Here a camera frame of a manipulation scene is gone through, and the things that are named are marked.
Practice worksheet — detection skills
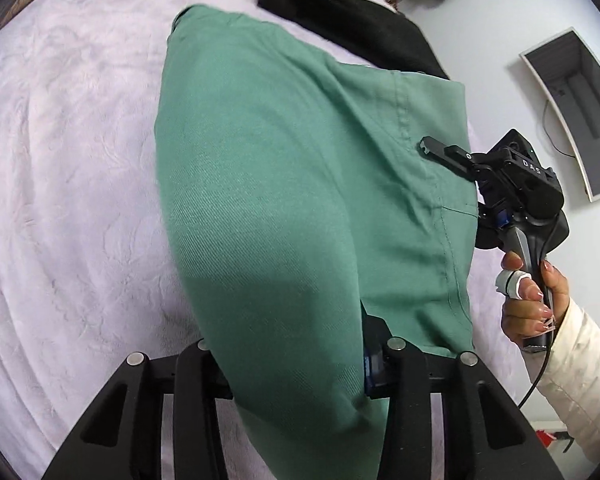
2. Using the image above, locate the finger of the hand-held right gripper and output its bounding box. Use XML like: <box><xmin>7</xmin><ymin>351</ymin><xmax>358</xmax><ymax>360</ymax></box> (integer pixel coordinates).
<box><xmin>417</xmin><ymin>136</ymin><xmax>488</xmax><ymax>184</ymax></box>

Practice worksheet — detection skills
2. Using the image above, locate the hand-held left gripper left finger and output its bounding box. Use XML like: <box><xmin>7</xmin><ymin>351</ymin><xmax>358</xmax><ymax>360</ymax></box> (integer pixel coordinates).
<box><xmin>40</xmin><ymin>338</ymin><xmax>236</xmax><ymax>480</ymax></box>

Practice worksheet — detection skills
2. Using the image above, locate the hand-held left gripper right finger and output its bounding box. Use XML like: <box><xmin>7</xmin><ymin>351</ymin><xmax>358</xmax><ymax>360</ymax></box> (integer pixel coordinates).
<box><xmin>362</xmin><ymin>312</ymin><xmax>566</xmax><ymax>480</ymax></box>

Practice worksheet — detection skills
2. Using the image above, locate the green shirt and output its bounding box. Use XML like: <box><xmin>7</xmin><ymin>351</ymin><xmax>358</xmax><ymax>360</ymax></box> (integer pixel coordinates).
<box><xmin>154</xmin><ymin>4</ymin><xmax>481</xmax><ymax>480</ymax></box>

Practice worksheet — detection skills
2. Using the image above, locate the person's right forearm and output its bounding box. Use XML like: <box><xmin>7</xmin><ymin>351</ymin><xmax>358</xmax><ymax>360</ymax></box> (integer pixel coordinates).
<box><xmin>522</xmin><ymin>297</ymin><xmax>600</xmax><ymax>466</ymax></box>

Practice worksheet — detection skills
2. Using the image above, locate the person's right hand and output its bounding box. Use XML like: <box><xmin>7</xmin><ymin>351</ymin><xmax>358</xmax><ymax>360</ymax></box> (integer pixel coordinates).
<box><xmin>496</xmin><ymin>251</ymin><xmax>572</xmax><ymax>349</ymax></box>

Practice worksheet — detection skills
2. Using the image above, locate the white framed grey panel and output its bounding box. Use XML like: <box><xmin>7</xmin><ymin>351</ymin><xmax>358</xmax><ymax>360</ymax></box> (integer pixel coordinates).
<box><xmin>519</xmin><ymin>27</ymin><xmax>600</xmax><ymax>203</ymax></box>

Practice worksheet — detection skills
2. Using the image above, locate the black garment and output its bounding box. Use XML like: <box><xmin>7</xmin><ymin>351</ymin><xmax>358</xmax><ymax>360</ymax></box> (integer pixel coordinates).
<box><xmin>257</xmin><ymin>0</ymin><xmax>451</xmax><ymax>81</ymax></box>

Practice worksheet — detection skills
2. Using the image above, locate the red object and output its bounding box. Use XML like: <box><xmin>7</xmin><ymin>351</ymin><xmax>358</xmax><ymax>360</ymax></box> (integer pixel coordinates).
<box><xmin>537</xmin><ymin>430</ymin><xmax>576</xmax><ymax>454</ymax></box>

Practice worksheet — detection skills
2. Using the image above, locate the lilac plush blanket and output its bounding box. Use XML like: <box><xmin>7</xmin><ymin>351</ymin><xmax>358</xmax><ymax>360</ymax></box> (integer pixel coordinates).
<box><xmin>0</xmin><ymin>0</ymin><xmax>481</xmax><ymax>480</ymax></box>

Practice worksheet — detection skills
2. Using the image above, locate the thin black panel cable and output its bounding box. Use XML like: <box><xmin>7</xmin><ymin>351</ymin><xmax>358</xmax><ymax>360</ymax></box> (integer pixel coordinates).
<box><xmin>542</xmin><ymin>99</ymin><xmax>579</xmax><ymax>159</ymax></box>

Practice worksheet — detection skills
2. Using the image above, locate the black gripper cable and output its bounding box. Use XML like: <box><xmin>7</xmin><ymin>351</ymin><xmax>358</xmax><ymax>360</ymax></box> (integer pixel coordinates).
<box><xmin>517</xmin><ymin>347</ymin><xmax>554</xmax><ymax>408</ymax></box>

